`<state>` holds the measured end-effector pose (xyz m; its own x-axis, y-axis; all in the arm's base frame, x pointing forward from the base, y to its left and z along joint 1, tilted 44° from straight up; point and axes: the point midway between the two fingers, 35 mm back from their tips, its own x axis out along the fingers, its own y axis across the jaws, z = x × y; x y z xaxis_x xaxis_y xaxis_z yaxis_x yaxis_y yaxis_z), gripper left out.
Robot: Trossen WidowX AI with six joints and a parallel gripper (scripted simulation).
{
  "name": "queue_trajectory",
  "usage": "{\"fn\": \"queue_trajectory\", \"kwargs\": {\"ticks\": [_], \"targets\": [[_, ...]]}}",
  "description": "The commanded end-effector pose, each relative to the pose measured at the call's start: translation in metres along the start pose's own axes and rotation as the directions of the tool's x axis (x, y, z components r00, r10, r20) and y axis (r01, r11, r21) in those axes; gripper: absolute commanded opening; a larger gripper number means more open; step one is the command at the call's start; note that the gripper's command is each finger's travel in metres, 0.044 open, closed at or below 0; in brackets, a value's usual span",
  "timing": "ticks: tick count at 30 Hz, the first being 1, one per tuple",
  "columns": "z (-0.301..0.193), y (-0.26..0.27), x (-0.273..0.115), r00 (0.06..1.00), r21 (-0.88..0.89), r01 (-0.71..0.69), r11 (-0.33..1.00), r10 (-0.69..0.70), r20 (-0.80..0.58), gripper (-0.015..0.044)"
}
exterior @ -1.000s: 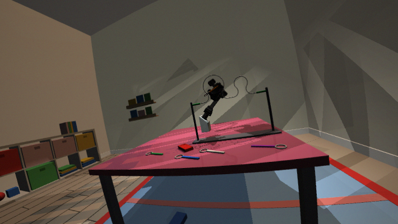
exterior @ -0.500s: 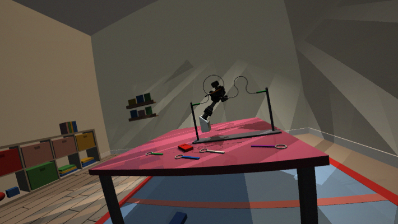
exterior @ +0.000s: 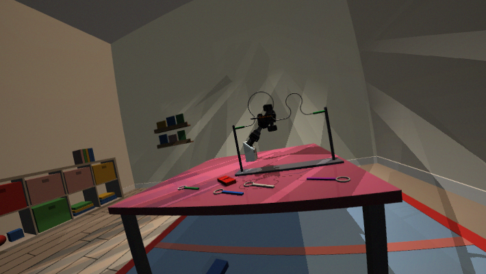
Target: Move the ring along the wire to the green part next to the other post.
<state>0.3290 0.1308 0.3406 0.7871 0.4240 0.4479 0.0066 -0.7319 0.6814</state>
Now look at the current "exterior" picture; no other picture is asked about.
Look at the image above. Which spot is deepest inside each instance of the red rectangular block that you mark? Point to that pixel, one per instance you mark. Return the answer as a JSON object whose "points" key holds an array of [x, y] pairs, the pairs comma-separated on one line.
{"points": [[226, 180]]}

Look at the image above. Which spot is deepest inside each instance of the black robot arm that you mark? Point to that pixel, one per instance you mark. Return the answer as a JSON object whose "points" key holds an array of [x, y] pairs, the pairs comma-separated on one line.
{"points": [[254, 137]]}

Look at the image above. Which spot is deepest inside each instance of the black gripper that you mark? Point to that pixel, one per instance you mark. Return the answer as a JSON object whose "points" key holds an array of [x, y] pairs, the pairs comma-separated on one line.
{"points": [[270, 120]]}

